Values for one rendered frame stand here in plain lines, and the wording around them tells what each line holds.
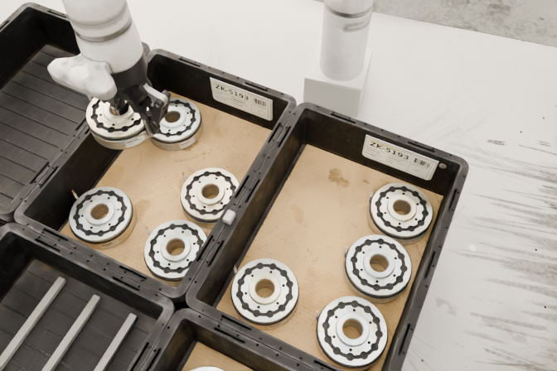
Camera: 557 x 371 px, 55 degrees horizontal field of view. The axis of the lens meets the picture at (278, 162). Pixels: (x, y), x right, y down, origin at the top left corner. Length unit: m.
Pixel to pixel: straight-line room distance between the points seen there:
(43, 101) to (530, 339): 1.00
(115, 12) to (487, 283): 0.78
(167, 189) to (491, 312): 0.62
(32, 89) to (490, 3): 2.07
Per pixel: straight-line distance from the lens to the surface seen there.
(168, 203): 0.95
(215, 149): 1.00
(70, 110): 1.13
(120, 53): 0.69
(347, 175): 0.97
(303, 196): 0.94
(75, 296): 0.93
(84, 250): 0.83
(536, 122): 1.32
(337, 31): 1.06
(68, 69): 0.71
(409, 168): 0.94
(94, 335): 0.89
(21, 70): 1.24
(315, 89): 1.17
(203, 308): 0.76
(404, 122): 1.22
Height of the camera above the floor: 1.65
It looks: 57 degrees down
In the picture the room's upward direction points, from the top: 1 degrees counter-clockwise
